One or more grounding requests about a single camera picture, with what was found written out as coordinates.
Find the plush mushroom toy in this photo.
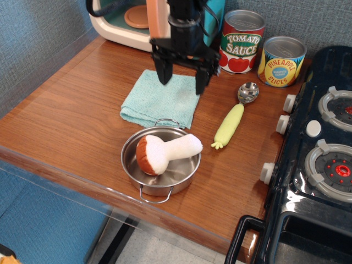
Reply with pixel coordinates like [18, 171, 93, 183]
[136, 134, 203, 176]

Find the black toy stove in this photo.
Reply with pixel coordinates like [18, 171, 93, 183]
[225, 46, 351, 263]

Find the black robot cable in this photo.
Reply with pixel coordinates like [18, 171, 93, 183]
[85, 0, 129, 19]

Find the pineapple slices can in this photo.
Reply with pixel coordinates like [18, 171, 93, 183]
[257, 36, 307, 87]

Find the orange microwave turntable plate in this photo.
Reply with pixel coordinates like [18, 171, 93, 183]
[124, 5, 149, 29]

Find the spoon with green handle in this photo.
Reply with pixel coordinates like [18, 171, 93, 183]
[211, 82, 259, 150]

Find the toy microwave teal and cream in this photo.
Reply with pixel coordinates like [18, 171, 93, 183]
[86, 1, 225, 52]

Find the light blue cloth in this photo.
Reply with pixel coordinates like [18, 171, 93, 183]
[120, 70, 200, 129]

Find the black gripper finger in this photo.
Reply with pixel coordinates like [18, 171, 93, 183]
[152, 53, 173, 85]
[195, 68, 213, 95]

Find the tomato sauce can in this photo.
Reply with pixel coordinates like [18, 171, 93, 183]
[219, 9, 266, 74]

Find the orange object at corner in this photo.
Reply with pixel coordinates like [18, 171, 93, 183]
[0, 244, 21, 264]

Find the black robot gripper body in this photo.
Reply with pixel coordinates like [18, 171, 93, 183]
[150, 1, 219, 75]

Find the steel pot with handles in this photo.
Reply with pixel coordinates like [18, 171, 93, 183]
[121, 120, 203, 204]

